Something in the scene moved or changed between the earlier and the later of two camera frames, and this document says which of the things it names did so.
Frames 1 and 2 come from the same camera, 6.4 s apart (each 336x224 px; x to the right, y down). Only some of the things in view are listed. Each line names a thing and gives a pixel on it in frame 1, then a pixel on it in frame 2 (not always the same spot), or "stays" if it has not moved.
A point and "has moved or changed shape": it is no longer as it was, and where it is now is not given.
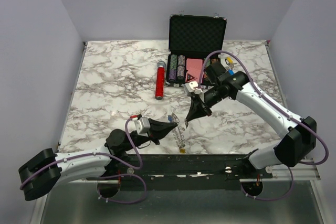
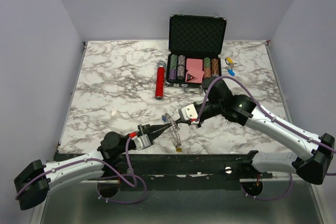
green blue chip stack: [173, 61] stays
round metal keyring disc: [178, 132] has moved or changed shape
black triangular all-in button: [190, 77] stays
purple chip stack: [172, 74] stays
